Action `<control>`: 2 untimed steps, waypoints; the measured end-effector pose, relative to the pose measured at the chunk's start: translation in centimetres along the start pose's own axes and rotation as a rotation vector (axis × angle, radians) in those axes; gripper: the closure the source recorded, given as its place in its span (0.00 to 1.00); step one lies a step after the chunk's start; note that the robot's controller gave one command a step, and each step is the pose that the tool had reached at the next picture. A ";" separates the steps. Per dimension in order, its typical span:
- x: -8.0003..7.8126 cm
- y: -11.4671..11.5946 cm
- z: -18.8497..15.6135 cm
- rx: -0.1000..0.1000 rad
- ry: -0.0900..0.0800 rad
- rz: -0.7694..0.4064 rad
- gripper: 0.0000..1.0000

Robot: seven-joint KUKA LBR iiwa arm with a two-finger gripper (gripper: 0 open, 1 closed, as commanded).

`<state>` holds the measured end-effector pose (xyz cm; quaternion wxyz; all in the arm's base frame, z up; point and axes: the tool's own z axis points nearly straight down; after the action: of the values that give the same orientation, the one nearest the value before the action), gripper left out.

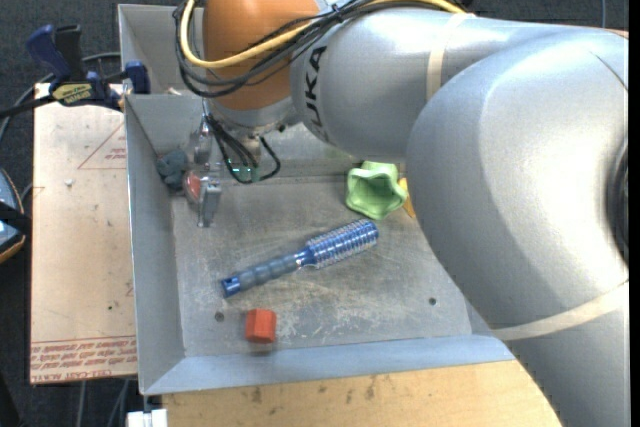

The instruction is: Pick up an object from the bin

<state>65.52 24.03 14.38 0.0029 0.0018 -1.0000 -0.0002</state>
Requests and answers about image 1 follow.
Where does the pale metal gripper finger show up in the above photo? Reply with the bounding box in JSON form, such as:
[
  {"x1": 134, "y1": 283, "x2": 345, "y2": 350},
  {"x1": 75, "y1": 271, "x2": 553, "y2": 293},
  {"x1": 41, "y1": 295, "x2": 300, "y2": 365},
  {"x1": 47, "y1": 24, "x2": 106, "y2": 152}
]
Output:
[
  {"x1": 192, "y1": 116, "x2": 214, "y2": 166},
  {"x1": 198, "y1": 178, "x2": 223, "y2": 229}
]

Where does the brown cardboard board red print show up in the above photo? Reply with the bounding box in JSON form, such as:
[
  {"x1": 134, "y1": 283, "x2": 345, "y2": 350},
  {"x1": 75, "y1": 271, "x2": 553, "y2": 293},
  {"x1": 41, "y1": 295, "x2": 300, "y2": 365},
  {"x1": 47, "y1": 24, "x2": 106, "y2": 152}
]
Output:
[{"x1": 29, "y1": 82, "x2": 139, "y2": 386}]

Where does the yellow toy piece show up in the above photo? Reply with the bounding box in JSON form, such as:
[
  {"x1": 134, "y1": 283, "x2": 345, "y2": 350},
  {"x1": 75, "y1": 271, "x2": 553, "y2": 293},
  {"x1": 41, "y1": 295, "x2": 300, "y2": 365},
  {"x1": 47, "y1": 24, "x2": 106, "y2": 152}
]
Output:
[{"x1": 397, "y1": 176, "x2": 418, "y2": 219}]

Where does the small red round object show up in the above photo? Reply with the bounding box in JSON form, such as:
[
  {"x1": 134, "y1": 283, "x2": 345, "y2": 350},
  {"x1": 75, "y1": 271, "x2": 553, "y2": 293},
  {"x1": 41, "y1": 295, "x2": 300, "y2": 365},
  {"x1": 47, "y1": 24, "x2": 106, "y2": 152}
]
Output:
[{"x1": 182, "y1": 170, "x2": 203, "y2": 206}]

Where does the dark grey-green soft toy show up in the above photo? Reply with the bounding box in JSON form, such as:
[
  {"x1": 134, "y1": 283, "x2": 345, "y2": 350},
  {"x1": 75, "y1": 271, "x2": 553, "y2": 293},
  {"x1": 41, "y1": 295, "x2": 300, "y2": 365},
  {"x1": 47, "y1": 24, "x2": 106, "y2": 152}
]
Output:
[{"x1": 155, "y1": 149, "x2": 191, "y2": 191}]

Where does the grey metal bin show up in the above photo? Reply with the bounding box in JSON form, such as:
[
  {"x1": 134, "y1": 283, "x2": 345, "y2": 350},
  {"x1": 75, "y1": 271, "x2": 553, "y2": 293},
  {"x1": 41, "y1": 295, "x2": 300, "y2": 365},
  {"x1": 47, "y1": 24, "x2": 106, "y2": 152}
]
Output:
[{"x1": 118, "y1": 3, "x2": 517, "y2": 397}]

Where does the light green flower-shaped cup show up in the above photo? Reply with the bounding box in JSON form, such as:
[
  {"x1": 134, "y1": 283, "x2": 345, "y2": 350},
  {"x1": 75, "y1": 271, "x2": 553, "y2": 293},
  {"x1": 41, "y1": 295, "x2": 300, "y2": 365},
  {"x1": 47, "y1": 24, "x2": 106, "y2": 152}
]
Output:
[{"x1": 345, "y1": 160, "x2": 409, "y2": 222}]

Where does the blue ribbed toy screw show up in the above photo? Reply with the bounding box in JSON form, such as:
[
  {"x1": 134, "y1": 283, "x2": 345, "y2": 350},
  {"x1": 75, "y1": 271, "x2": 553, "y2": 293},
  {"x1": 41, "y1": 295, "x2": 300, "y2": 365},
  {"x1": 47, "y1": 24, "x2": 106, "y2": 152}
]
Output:
[{"x1": 220, "y1": 218, "x2": 380, "y2": 300}]

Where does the red-orange hexagonal block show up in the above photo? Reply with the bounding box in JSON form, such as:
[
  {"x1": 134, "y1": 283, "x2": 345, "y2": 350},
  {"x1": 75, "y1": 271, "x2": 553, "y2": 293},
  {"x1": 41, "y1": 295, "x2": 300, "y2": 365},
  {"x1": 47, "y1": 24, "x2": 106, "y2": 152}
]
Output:
[{"x1": 244, "y1": 307, "x2": 278, "y2": 345}]

